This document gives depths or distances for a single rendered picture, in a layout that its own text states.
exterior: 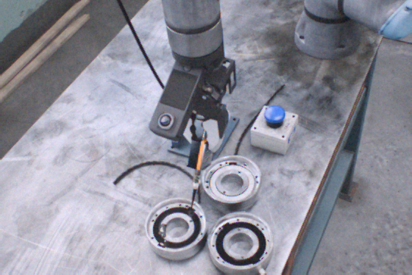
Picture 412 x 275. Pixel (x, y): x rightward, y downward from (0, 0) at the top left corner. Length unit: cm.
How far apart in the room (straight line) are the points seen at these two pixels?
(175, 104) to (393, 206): 135
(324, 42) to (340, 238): 85
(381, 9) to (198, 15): 48
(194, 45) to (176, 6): 6
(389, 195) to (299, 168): 102
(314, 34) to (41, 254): 72
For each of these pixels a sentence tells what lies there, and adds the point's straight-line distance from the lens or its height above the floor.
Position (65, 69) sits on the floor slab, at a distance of 260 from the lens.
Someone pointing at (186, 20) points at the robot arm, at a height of 120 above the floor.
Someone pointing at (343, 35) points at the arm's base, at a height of 85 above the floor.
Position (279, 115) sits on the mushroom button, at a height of 87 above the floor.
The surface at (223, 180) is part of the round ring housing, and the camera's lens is 97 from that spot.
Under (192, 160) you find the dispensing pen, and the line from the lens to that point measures 87.
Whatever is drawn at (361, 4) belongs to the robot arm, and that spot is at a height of 98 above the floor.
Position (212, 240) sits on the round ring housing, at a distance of 89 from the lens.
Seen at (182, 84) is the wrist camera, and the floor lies 109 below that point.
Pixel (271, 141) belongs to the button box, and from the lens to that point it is 101.
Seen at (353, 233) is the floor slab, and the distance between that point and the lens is 189.
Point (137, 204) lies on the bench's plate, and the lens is 98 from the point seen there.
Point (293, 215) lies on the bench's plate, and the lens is 95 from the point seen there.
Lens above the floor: 159
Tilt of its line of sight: 47 degrees down
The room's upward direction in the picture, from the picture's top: 7 degrees counter-clockwise
